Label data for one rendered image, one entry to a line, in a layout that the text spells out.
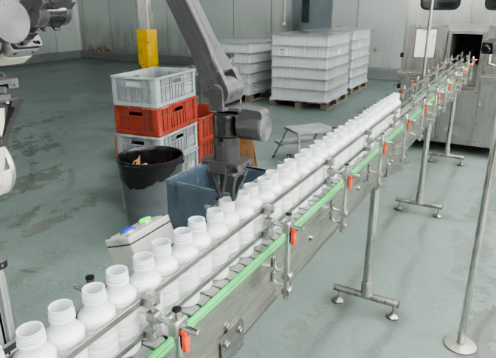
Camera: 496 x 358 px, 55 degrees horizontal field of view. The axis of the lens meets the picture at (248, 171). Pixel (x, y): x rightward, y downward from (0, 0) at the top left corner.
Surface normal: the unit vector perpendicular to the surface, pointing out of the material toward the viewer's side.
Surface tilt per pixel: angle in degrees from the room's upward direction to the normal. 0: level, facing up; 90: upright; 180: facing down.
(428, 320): 0
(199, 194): 90
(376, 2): 90
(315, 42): 90
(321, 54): 89
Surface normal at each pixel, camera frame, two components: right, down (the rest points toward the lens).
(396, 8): -0.49, 0.29
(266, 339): 0.00, -0.95
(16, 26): 0.88, 0.15
